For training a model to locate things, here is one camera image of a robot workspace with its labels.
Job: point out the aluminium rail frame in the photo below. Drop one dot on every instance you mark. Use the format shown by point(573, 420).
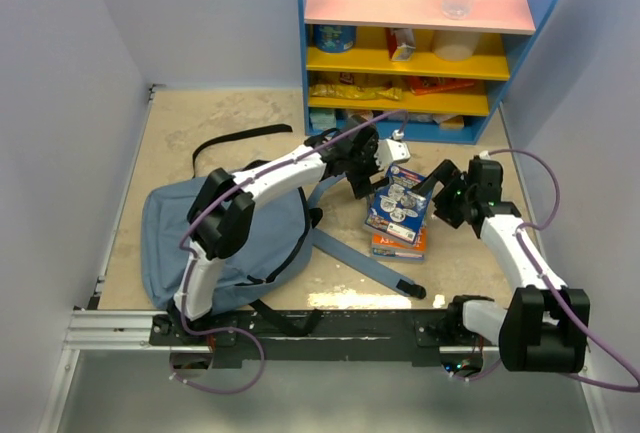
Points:
point(111, 379)

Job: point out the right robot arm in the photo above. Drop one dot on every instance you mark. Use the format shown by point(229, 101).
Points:
point(538, 331)

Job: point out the blue student backpack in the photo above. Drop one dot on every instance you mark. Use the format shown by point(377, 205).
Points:
point(163, 262)

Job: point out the red snack packet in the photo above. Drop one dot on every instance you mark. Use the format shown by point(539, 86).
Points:
point(422, 85)

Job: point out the yellow snack bag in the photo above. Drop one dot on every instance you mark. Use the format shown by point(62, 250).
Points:
point(355, 86)

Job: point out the yellow sponge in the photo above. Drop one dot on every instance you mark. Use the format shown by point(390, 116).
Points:
point(454, 123)

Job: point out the white tissue pack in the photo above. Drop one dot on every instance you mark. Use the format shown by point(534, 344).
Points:
point(365, 114)

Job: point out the teal tissue pack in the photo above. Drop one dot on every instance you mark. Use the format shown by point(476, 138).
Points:
point(321, 119)

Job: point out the white round container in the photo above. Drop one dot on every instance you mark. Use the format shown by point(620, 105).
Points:
point(455, 46)

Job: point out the blue shelf unit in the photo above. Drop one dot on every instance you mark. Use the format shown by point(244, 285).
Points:
point(450, 75)

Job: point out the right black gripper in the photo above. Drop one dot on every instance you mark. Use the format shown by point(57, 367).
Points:
point(445, 172)

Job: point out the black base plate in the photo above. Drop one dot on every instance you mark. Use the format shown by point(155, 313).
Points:
point(414, 336)

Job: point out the blue treehouse book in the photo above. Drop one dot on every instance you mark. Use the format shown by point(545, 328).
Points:
point(395, 211)

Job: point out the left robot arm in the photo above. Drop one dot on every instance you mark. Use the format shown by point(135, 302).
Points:
point(249, 231)

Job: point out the red white carton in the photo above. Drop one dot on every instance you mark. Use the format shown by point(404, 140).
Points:
point(400, 44)

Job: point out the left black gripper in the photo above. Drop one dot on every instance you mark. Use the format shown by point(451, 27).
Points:
point(362, 186)

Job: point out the blue round tin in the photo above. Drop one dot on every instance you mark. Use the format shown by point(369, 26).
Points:
point(334, 38)

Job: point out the orange book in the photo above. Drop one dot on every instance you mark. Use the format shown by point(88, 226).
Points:
point(383, 248)

